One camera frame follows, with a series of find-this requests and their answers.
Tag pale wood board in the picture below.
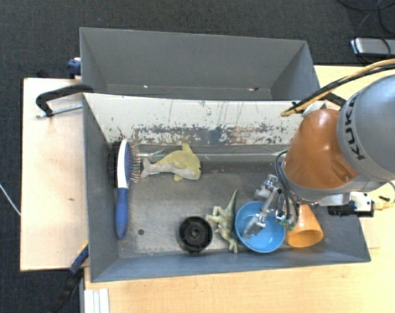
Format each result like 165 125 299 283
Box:
20 77 89 272

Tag black cylinder on white bracket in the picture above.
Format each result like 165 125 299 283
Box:
327 191 376 217

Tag blue bowl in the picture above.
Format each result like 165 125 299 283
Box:
233 200 287 254

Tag orange cup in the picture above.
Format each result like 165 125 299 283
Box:
285 203 325 248

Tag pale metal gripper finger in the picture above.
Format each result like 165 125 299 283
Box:
244 223 268 240
243 213 267 233

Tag grey metal bin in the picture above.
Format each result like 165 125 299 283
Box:
78 27 372 284

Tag yellow and grey plush dolphin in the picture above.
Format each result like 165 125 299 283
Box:
139 142 203 183

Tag black round disc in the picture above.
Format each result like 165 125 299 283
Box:
178 216 214 254

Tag pale green toy dinosaur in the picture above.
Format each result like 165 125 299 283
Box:
205 188 241 254

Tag blue and white hairbrush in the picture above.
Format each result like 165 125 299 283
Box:
107 138 141 241

